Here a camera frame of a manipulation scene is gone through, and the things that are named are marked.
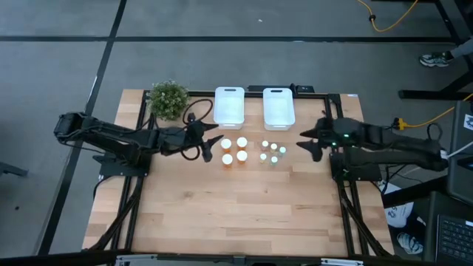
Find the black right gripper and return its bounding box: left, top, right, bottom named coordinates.
left=296, top=117, right=365, bottom=163

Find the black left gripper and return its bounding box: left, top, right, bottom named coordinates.
left=159, top=120, right=225, bottom=163

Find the white plastic bin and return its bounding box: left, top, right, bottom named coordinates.
left=213, top=86, right=245, bottom=131
left=262, top=87, right=296, bottom=132

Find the small green potted plant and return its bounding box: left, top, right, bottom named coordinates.
left=146, top=79, right=190, bottom=122

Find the white bag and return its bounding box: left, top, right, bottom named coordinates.
left=380, top=182, right=415, bottom=229

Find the white shoe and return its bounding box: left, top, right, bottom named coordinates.
left=397, top=231, right=424, bottom=256

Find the person's shoe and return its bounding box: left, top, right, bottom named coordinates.
left=419, top=51, right=455, bottom=68

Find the black computer case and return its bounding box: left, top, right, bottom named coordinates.
left=445, top=100, right=473, bottom=206

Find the black laptop keyboard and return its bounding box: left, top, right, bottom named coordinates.
left=435, top=214, right=473, bottom=265

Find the person's leg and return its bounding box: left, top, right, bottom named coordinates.
left=449, top=36, right=473, bottom=59

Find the black overhead crossbar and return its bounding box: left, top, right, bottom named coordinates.
left=0, top=249, right=473, bottom=266

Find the black chair leg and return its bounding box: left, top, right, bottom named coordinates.
left=0, top=161, right=30, bottom=177

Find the black camera cable loop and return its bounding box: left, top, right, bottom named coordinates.
left=182, top=98, right=215, bottom=126

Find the black aluminium table frame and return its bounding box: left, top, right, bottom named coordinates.
left=84, top=88, right=395, bottom=259

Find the yellow extension cable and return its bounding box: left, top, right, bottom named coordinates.
left=356, top=0, right=421, bottom=33
left=393, top=94, right=473, bottom=131

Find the black desk leg frame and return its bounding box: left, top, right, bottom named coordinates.
left=398, top=0, right=473, bottom=101

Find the white cable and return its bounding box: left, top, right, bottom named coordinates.
left=441, top=141, right=473, bottom=160

